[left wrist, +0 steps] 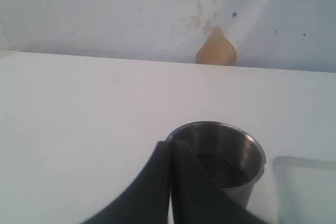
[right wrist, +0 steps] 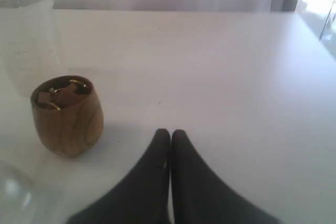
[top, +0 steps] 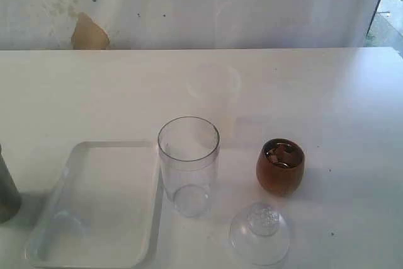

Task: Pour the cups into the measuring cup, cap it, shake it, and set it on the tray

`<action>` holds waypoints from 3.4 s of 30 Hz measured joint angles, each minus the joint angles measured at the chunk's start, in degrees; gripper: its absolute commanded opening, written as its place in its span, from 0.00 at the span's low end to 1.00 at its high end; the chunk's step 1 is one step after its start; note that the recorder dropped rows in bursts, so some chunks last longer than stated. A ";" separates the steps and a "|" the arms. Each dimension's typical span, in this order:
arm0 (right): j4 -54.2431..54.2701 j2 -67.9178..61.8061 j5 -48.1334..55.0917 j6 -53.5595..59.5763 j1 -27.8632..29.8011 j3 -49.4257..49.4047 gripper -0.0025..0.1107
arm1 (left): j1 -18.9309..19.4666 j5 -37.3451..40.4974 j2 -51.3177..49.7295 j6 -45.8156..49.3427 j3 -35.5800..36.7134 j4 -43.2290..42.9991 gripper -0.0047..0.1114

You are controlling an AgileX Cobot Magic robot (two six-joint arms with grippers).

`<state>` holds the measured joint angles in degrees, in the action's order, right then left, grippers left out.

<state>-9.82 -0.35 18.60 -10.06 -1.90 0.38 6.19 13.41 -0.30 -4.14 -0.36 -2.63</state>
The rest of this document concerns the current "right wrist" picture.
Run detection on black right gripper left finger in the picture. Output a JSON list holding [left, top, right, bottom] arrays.
[[67, 129, 171, 223]]

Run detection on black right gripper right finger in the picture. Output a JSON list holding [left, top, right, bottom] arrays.
[[171, 130, 281, 223]]

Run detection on brown wooden cup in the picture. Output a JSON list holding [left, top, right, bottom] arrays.
[[30, 75, 104, 157]]

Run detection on wooden blocks and gold rings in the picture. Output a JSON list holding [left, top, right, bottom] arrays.
[[36, 79, 89, 110]]

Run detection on clear plastic dome lid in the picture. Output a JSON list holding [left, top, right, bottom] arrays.
[[1, 161, 46, 223]]

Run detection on translucent plastic measuring cup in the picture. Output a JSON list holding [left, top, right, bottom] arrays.
[[1, 0, 67, 98]]

